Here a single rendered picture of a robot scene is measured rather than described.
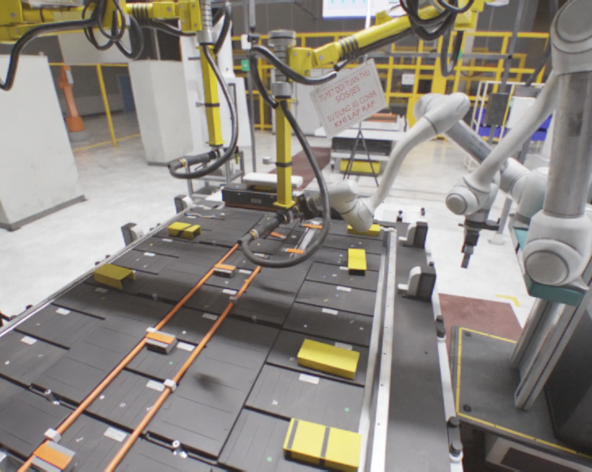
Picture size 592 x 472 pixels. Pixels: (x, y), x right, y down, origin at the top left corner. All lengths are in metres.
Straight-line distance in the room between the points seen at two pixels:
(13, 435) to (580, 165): 1.54
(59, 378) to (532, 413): 1.93
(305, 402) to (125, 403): 0.45
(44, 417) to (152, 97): 6.70
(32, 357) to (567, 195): 1.59
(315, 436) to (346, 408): 0.12
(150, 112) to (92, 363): 6.60
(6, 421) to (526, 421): 1.95
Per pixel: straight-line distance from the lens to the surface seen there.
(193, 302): 1.20
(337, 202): 1.40
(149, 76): 7.31
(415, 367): 1.18
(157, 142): 7.45
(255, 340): 1.01
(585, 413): 1.85
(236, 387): 0.90
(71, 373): 1.10
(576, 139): 1.07
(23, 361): 1.23
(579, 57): 1.06
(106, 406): 0.98
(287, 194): 1.49
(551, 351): 1.74
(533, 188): 1.74
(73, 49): 1.98
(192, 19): 1.80
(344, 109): 1.54
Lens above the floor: 1.72
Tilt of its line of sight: 27 degrees down
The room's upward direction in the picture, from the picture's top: straight up
